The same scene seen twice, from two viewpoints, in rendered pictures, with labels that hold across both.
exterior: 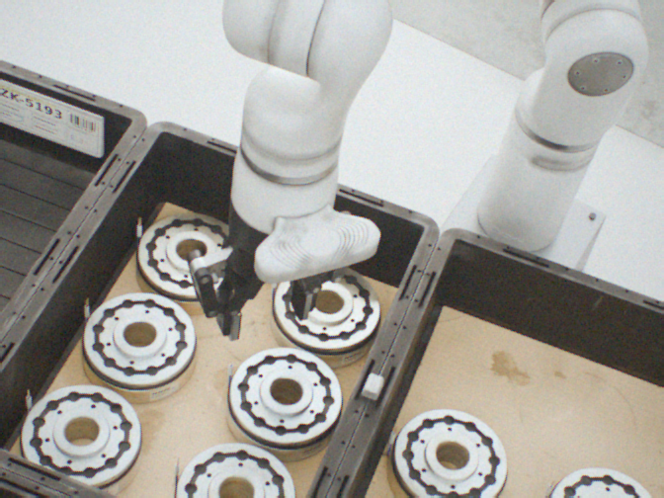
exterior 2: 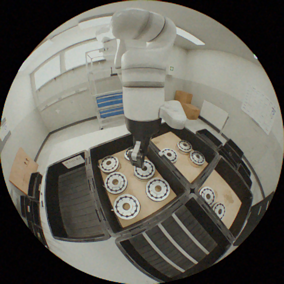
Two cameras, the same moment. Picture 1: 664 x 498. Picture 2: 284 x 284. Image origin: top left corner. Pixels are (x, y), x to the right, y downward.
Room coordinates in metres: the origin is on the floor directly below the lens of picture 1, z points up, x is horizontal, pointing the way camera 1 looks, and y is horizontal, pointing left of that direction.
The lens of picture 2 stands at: (0.54, 0.15, 1.21)
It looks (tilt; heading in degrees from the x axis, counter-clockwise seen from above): 44 degrees down; 318
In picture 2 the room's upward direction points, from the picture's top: straight up
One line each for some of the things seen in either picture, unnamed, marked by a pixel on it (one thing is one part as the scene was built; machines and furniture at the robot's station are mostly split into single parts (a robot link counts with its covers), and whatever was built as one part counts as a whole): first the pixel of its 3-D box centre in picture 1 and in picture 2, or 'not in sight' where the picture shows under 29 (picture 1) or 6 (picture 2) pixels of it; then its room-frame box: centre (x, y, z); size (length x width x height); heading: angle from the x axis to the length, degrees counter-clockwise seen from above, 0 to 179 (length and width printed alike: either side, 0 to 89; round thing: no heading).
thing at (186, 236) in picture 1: (191, 251); (109, 162); (0.80, 0.13, 0.86); 0.05 x 0.05 x 0.01
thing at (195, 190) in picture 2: not in sight; (233, 197); (0.22, -0.12, 0.92); 0.40 x 0.30 x 0.02; 168
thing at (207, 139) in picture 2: not in sight; (203, 147); (0.42, -1.09, 0.37); 0.40 x 0.30 x 0.45; 158
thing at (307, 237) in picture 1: (296, 187); (153, 97); (0.63, 0.03, 1.17); 0.11 x 0.09 x 0.06; 32
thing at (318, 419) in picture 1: (286, 395); (144, 168); (0.66, 0.02, 0.86); 0.10 x 0.10 x 0.01
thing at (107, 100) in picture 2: not in sight; (112, 105); (2.46, -0.62, 0.60); 0.72 x 0.03 x 0.56; 68
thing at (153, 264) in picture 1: (191, 254); (109, 163); (0.80, 0.13, 0.86); 0.10 x 0.10 x 0.01
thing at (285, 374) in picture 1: (286, 392); (144, 168); (0.66, 0.02, 0.86); 0.05 x 0.05 x 0.01
